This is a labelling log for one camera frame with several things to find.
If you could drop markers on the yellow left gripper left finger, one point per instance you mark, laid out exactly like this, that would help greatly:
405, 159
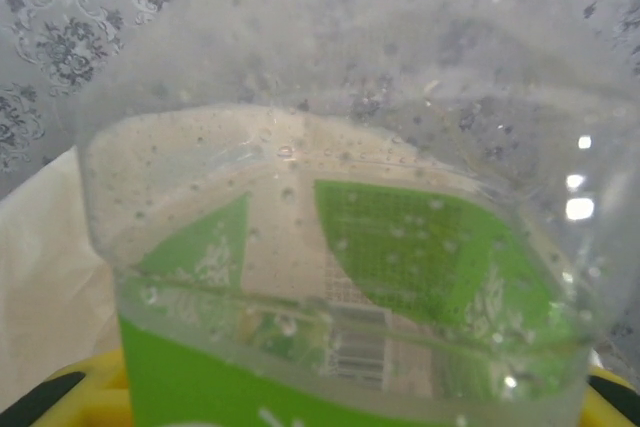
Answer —
95, 397

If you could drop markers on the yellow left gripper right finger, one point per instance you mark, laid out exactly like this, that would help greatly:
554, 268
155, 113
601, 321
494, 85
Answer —
612, 404

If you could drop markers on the clear bottle with green label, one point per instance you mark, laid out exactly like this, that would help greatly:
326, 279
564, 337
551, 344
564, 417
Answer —
350, 247

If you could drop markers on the white cloth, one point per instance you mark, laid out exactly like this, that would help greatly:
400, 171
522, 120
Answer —
45, 272

